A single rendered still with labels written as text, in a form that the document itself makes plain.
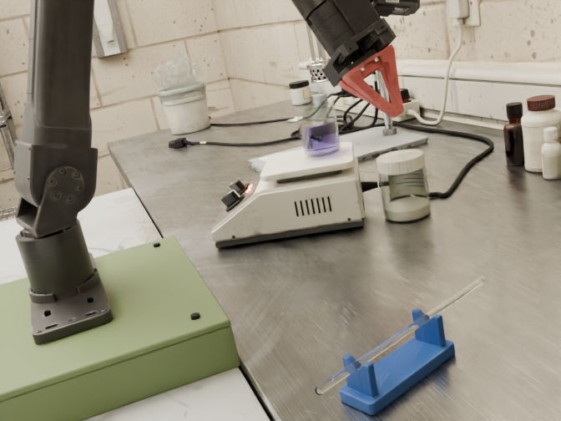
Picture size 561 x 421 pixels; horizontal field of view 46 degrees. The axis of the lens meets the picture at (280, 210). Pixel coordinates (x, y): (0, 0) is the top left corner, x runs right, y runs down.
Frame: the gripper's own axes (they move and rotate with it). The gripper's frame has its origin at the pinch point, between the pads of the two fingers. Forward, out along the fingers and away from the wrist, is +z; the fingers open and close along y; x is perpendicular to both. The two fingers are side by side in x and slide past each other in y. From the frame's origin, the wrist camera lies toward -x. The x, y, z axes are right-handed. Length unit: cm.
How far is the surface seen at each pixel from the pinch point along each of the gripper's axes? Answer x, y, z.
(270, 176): 16.0, 6.4, -2.0
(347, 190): 9.3, 4.5, 5.0
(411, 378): 21.2, -27.7, 17.3
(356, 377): 24.5, -28.4, 14.7
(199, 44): -27, 234, -80
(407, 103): -26, 61, 0
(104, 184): 47, 243, -51
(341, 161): 7.8, 4.5, 1.6
